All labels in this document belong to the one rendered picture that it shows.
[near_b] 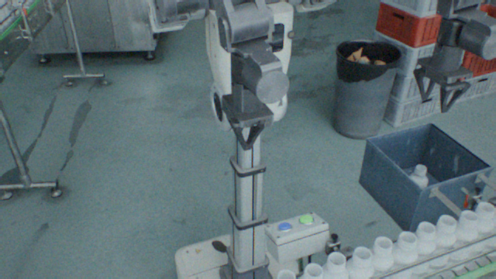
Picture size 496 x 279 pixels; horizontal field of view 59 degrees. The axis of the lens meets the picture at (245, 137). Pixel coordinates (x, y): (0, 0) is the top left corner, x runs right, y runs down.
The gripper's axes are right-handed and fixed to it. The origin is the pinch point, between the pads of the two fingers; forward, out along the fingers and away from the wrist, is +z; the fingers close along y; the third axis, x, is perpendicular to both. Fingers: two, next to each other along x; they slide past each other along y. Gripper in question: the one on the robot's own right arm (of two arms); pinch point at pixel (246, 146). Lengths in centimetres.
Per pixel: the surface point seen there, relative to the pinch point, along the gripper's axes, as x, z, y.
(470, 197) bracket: 64, 32, 4
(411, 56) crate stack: 189, 77, -158
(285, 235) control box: 9.8, 28.2, 0.1
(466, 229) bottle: 49, 27, 16
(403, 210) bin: 68, 59, -20
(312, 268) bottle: 9.6, 25.4, 13.0
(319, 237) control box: 18.3, 30.7, 1.8
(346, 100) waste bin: 144, 105, -163
